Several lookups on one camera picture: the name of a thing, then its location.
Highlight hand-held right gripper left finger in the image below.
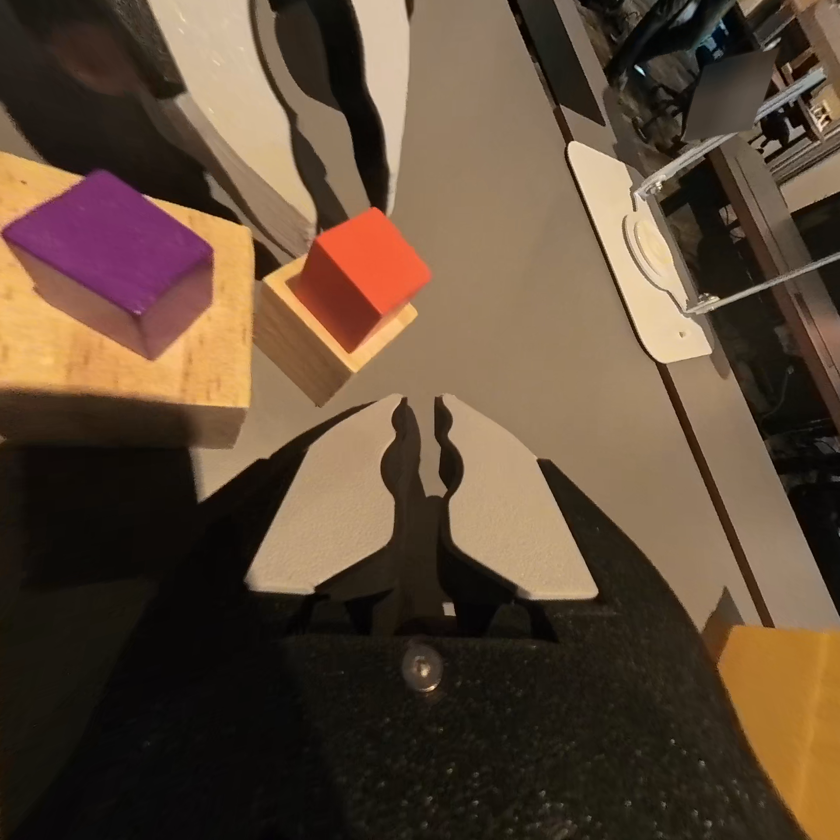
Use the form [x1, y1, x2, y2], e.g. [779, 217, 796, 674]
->
[245, 392, 426, 597]

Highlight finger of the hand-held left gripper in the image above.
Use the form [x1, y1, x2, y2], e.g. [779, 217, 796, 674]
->
[328, 0, 413, 221]
[147, 0, 320, 258]

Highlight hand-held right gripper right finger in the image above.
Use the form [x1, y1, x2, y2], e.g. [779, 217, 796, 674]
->
[432, 392, 600, 602]

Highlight small natural wooden block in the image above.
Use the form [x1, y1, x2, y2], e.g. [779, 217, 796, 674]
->
[252, 255, 419, 408]

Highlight large natural wooden block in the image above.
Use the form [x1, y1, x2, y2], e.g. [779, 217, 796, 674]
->
[0, 151, 256, 450]

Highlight purple wooden cube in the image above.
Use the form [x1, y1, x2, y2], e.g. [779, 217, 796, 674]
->
[0, 169, 215, 362]

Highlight red wooden cube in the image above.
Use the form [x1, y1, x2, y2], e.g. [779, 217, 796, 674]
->
[290, 206, 433, 354]

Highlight white rounded mat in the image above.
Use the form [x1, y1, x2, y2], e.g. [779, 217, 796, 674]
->
[566, 140, 714, 363]

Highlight black office chair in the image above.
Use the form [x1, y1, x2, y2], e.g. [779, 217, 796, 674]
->
[604, 0, 742, 142]

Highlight white round disc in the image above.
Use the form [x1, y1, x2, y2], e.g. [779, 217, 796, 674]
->
[622, 213, 678, 278]

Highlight yellow box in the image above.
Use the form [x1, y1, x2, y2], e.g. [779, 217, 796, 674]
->
[702, 587, 840, 840]

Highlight clear acrylic stand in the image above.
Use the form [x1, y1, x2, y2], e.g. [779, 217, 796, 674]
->
[633, 69, 840, 316]

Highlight dark grey flat panel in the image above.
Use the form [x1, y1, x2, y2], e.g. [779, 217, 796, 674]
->
[682, 49, 780, 143]

